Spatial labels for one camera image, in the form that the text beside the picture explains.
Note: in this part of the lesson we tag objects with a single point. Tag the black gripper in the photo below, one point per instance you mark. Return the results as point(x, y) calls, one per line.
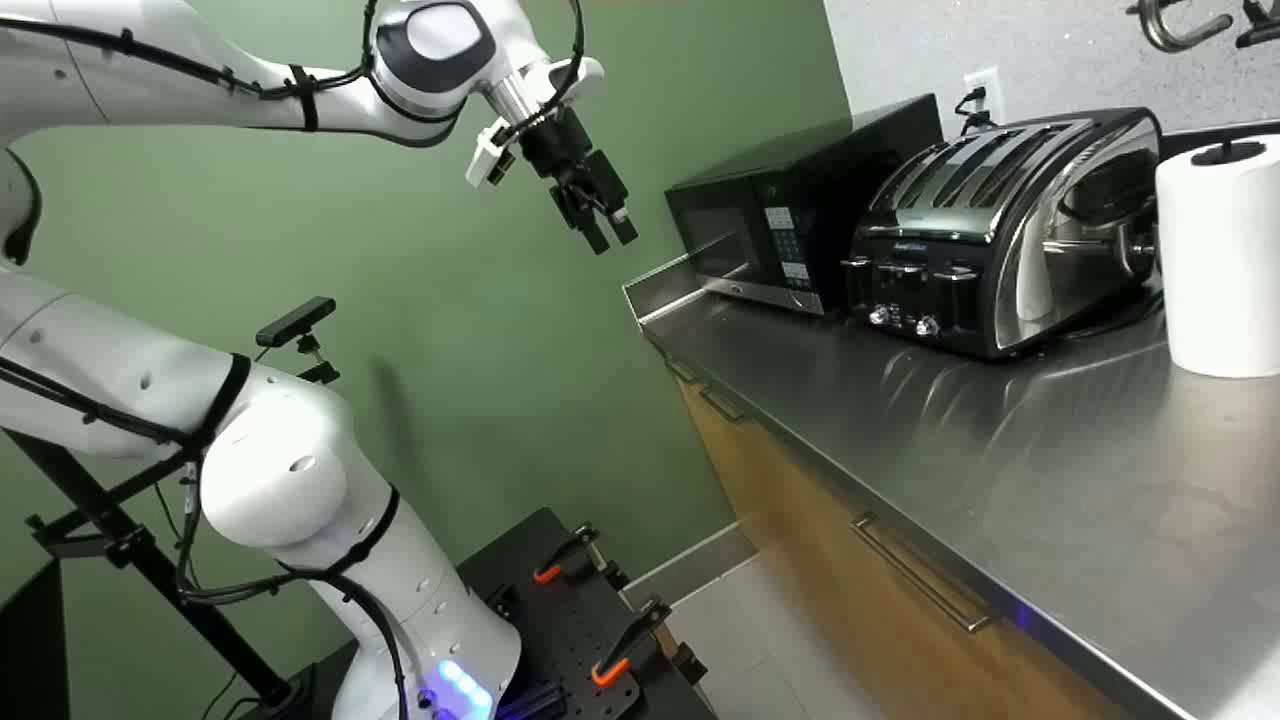
point(557, 150)

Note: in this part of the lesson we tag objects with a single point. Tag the black microwave oven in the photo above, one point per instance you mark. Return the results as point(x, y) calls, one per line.
point(803, 203)

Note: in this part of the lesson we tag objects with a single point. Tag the black orange-tipped clamp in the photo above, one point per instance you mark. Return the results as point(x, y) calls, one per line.
point(621, 662)
point(563, 566)

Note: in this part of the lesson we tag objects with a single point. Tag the black power plug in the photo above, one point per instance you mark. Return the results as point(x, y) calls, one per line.
point(973, 107)

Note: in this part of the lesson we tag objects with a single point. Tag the chrome black toaster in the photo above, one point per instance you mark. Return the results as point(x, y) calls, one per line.
point(1003, 224)

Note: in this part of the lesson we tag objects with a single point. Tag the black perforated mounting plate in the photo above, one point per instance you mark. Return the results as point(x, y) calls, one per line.
point(534, 625)

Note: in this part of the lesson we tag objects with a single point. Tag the black tripod stand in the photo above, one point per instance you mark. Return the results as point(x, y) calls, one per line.
point(144, 566)

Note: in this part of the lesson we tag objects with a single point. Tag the white paper towel roll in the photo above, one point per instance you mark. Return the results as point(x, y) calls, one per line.
point(1223, 267)

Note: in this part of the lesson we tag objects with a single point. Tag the black paper towel holder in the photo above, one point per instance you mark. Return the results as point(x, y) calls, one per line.
point(1224, 153)

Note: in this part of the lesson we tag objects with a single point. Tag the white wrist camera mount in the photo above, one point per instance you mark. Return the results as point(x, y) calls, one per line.
point(486, 157)

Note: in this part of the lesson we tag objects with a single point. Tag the black camera on tripod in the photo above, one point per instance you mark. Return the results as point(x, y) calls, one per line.
point(296, 321)

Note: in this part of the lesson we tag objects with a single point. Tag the white wall outlet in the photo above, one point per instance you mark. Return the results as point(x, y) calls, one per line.
point(994, 83)

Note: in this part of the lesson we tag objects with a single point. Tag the metal wall hook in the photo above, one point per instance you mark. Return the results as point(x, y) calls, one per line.
point(1261, 24)
point(1172, 24)

